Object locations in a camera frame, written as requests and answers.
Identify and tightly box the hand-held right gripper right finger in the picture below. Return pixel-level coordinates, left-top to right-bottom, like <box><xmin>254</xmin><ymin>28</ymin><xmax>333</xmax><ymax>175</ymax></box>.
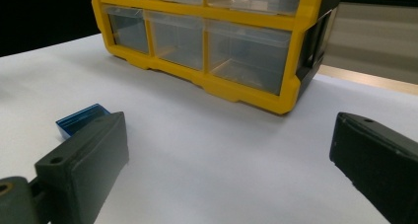
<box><xmin>329</xmin><ymin>112</ymin><xmax>418</xmax><ymax>224</ymax></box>

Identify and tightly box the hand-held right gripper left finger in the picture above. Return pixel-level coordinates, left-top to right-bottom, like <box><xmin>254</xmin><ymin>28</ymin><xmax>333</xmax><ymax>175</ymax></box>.
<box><xmin>34</xmin><ymin>111</ymin><xmax>130</xmax><ymax>224</ymax></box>

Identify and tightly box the small blue plastic box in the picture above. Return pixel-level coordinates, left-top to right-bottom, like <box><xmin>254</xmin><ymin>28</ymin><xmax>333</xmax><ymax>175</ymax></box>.
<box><xmin>55</xmin><ymin>103</ymin><xmax>111</xmax><ymax>140</ymax></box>

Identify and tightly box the yellow drawer cabinet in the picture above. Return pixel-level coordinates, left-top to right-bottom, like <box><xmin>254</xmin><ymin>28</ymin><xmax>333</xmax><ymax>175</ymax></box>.
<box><xmin>91</xmin><ymin>0</ymin><xmax>345</xmax><ymax>115</ymax></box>

